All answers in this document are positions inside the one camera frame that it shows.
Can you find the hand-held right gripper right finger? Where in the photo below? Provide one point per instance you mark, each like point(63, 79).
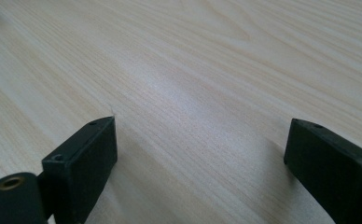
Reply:
point(331, 168)

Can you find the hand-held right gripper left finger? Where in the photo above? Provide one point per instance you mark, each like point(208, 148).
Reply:
point(82, 165)

